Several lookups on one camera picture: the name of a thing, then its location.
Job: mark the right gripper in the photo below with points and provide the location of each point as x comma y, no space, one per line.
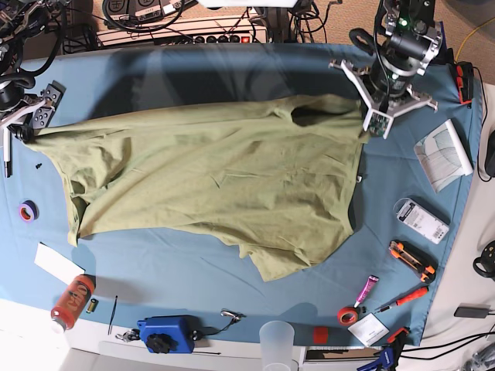
18,119

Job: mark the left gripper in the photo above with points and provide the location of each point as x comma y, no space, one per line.
382,95

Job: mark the olive green t-shirt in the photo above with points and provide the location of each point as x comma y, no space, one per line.
273,178

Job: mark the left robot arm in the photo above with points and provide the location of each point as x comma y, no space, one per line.
405,40

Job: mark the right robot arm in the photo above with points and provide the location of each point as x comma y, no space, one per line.
20,21

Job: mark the white marker pen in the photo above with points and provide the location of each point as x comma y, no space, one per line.
7,152

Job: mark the grey remote control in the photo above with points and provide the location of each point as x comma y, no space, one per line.
53,94

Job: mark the black orange tool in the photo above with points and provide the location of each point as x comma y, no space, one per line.
464,77

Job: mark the leaf pattern notebook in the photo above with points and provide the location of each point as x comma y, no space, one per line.
442,156

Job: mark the blue table cloth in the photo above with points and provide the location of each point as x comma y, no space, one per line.
168,272

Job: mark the purple tape roll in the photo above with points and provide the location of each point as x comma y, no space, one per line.
28,211

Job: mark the clear plastic screw box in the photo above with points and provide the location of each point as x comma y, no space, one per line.
416,217

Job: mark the white paper card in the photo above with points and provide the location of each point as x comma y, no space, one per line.
56,264

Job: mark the orange black utility knife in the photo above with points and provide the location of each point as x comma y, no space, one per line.
420,263

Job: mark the pink glue tube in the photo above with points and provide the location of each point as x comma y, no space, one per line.
366,290

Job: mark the white power strip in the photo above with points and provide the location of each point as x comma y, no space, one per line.
223,29

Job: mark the small yellow black battery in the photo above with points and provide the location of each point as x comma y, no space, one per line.
92,305

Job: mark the red tape roll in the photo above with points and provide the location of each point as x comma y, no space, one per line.
348,315

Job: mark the white square packet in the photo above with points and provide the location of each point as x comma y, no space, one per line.
368,330

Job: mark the black tweezers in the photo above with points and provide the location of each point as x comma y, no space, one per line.
113,310

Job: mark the red plastic block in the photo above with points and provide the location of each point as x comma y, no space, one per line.
320,335

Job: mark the blue black clamp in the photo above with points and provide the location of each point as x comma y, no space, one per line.
387,358

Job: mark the blue plastic box device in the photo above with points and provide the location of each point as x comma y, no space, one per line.
168,334

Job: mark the translucent plastic cup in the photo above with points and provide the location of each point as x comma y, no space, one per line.
276,342

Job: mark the silver carabiner clip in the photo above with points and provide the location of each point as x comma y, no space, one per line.
234,316

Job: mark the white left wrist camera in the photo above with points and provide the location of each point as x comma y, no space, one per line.
377,123

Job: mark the orange handle screwdriver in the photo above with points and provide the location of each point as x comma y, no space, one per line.
420,292

